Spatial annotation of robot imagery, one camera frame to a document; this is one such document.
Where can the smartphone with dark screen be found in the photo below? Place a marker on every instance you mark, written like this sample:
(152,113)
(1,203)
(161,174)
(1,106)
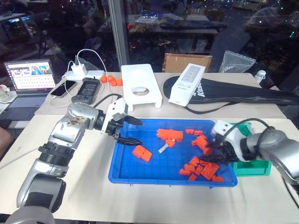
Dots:
(63,88)

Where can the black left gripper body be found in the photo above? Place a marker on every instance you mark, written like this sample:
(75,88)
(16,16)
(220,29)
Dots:
(114,129)

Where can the wide orange double block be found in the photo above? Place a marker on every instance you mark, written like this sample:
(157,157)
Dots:
(141,153)

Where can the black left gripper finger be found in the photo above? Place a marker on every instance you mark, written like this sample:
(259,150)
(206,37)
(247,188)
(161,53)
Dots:
(129,141)
(134,120)

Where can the clear plastic bag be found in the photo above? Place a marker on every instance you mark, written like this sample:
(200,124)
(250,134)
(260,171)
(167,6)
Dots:
(236,61)

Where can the orange block cluster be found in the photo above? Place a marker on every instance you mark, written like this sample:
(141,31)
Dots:
(201,142)

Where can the small silver battery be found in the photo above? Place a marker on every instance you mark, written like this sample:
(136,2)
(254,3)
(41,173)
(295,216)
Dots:
(163,148)

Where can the small white bottle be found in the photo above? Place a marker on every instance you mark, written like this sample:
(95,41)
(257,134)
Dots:
(260,75)

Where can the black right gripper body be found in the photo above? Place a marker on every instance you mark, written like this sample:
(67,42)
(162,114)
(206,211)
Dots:
(227,151)

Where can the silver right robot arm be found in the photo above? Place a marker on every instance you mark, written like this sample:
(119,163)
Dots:
(275,147)

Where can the open laptop computer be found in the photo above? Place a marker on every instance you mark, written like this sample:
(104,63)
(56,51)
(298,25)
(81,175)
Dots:
(31,79)

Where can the white power strip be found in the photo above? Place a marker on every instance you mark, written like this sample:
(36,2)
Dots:
(94,73)

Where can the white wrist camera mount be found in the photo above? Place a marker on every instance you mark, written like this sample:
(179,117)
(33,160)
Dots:
(115,107)
(222,128)

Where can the white charger plug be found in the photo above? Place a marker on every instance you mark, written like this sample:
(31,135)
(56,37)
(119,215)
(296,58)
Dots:
(77,70)

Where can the blue plastic bin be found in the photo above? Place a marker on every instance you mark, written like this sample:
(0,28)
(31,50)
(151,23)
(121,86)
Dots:
(140,172)

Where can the green plastic bin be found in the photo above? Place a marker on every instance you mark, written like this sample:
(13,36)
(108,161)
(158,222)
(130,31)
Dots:
(254,169)

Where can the black handheld terminal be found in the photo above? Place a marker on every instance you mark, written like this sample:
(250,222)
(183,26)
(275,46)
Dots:
(87,89)

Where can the white stand with round hole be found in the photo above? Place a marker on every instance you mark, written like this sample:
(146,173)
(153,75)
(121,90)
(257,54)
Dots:
(140,77)

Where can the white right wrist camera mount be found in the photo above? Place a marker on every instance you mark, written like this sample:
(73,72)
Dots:
(222,128)

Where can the metal window pillar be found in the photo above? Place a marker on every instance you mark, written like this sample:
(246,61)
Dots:
(118,35)

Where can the brown cardboard box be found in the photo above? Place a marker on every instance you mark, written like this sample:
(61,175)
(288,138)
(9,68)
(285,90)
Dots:
(187,63)

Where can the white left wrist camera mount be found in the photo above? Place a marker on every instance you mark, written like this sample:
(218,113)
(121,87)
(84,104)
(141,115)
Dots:
(115,107)

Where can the long orange building block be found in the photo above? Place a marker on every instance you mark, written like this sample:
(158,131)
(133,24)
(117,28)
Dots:
(169,134)

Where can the small white object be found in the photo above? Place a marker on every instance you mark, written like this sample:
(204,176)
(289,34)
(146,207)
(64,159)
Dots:
(4,93)

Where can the white product box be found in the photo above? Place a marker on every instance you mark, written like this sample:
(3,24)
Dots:
(187,86)

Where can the black racket bag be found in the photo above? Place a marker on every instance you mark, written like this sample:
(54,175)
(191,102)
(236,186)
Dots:
(233,93)

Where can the large flat orange block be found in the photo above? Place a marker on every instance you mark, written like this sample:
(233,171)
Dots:
(209,170)

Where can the small orange building block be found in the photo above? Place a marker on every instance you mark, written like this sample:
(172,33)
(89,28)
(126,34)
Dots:
(217,179)
(190,131)
(170,142)
(192,177)
(199,133)
(199,169)
(184,172)
(194,161)
(188,167)

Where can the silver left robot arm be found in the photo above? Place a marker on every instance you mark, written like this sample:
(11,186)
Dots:
(67,135)

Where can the orange cube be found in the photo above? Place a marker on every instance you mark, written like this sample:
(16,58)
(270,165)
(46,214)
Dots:
(110,78)
(113,82)
(104,78)
(119,81)

